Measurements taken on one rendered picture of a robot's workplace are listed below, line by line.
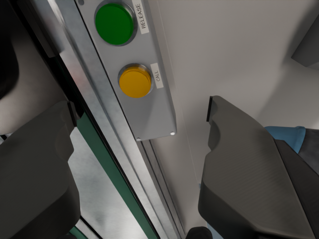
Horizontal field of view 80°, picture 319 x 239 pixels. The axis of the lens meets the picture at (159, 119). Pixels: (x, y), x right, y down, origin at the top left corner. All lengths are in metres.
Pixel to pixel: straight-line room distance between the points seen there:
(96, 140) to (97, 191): 0.21
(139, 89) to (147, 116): 0.05
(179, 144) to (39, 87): 0.31
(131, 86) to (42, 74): 0.11
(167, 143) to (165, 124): 0.17
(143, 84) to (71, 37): 0.10
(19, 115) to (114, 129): 0.14
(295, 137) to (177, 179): 0.37
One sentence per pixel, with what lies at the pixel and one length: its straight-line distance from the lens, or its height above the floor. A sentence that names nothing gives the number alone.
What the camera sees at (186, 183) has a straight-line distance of 0.57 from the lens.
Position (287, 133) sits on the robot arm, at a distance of 0.26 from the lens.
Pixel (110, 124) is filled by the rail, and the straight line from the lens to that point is 0.31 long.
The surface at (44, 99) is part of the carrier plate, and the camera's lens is 0.30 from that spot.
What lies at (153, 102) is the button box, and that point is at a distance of 0.27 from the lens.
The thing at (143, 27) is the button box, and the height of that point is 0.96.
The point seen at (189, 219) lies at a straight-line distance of 0.75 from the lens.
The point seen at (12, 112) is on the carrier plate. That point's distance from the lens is 0.35.
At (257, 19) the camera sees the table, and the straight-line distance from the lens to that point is 0.37.
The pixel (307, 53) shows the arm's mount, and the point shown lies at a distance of 0.38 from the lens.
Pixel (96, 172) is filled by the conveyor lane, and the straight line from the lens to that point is 0.47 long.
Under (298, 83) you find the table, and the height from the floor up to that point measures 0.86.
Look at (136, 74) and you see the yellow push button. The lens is 0.24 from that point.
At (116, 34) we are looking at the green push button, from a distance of 0.23.
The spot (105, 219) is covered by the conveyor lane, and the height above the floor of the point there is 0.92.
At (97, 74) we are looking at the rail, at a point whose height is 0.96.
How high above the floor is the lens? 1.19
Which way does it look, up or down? 54 degrees down
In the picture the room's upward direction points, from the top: 178 degrees counter-clockwise
